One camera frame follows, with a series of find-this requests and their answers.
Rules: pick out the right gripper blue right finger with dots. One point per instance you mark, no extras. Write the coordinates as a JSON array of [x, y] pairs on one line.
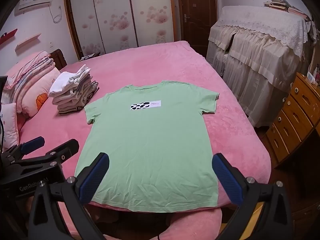
[[231, 179]]

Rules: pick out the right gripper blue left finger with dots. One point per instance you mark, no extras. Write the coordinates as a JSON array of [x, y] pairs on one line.
[[90, 178]]

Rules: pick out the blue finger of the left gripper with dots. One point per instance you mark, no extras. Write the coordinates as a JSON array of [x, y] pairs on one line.
[[62, 153], [32, 145]]

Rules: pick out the light green t-shirt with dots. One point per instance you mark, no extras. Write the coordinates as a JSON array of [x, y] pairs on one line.
[[158, 145]]

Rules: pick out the stack of folded clothes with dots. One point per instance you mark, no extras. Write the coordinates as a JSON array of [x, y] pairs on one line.
[[71, 92]]

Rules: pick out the yellow plastic stool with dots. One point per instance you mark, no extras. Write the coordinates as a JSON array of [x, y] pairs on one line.
[[254, 216]]

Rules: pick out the small pink pillow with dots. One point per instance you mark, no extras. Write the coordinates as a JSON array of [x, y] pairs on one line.
[[9, 119]]

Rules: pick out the folded pink quilts pile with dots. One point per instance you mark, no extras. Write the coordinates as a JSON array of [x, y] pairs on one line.
[[29, 82]]

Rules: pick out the dark wooden headboard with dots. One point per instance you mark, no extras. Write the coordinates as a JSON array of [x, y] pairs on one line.
[[58, 58]]

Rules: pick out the wooden drawer chest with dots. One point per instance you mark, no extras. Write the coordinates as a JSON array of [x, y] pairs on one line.
[[297, 119]]

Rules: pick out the bedside table with items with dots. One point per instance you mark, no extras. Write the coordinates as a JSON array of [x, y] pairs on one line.
[[90, 56]]

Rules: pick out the cream lace covered furniture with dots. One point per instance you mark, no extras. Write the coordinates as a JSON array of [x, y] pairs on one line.
[[258, 51]]

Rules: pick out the floral sliding wardrobe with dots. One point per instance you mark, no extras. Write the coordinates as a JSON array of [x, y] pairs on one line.
[[105, 26]]

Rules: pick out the dark brown wooden door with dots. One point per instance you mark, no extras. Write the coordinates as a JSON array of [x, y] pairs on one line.
[[196, 19]]

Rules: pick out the stack of books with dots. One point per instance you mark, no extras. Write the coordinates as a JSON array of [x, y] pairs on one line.
[[283, 5]]

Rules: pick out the pink wall shelf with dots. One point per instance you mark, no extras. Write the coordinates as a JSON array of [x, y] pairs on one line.
[[27, 41]]

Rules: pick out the red wall shelf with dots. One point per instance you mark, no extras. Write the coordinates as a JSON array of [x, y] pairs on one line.
[[7, 36]]

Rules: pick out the white wall air conditioner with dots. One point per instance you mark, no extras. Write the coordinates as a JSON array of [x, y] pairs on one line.
[[28, 5]]

